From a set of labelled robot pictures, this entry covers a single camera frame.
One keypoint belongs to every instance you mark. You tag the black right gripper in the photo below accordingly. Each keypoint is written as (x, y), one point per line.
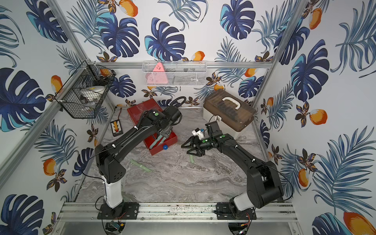
(196, 139)

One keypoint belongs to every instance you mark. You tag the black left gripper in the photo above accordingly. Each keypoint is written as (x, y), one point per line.
(164, 133)

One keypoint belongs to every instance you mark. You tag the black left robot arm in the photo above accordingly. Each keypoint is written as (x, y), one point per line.
(110, 156)

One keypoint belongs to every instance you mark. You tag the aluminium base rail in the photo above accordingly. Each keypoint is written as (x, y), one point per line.
(178, 212)

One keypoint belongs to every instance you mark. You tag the red drawer cabinet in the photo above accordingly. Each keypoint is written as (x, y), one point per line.
(145, 116)

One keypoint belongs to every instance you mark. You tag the black wire basket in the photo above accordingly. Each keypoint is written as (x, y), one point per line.
(85, 91)

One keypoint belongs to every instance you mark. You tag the pink triangle item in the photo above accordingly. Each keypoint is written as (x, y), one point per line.
(158, 76)

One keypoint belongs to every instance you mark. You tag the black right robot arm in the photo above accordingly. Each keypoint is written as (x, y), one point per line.
(263, 181)

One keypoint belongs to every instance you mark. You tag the white storage box brown lid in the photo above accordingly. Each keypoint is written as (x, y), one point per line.
(232, 115)

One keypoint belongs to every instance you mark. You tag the clear wall shelf tray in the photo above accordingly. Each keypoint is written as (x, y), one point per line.
(180, 73)

